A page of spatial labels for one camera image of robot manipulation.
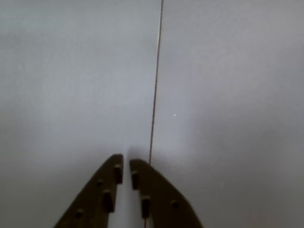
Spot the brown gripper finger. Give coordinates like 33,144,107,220
53,154,124,228
129,159,205,228

